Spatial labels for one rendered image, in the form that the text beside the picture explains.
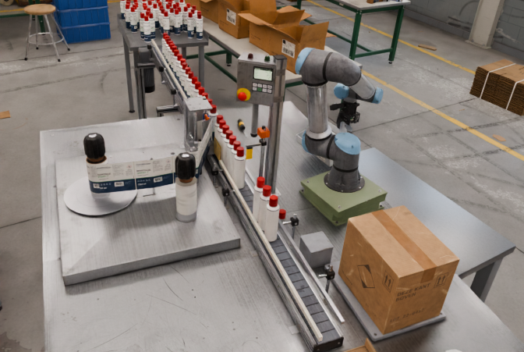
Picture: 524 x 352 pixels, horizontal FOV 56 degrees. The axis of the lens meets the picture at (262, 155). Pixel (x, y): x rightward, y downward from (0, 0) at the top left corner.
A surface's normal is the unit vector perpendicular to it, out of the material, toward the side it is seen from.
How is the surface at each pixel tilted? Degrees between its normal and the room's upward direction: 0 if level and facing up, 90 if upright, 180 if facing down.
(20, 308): 0
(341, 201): 4
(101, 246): 0
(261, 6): 74
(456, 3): 90
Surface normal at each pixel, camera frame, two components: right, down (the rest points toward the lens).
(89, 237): 0.06, -0.85
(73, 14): 0.53, 0.47
